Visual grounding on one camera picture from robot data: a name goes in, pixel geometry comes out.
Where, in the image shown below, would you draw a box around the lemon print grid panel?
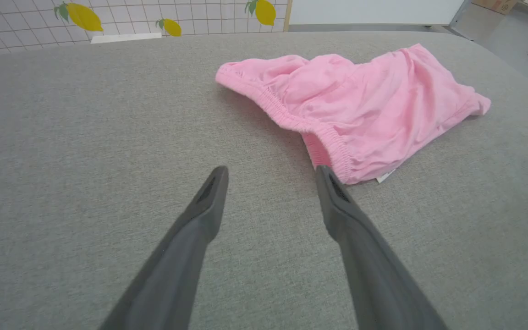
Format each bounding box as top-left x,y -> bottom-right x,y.
0,0 -> 292,59

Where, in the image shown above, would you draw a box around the grey fabric sofa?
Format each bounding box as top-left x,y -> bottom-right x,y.
0,31 -> 528,330

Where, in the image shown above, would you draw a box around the pink elastic-waist shorts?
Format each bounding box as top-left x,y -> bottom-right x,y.
215,43 -> 492,186

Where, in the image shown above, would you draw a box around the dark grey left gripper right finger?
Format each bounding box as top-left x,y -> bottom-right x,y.
315,165 -> 448,330

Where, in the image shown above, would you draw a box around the brown cardboard box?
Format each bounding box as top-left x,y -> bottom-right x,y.
472,0 -> 517,15

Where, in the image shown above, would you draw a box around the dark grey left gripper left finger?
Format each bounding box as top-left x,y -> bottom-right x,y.
99,165 -> 229,330

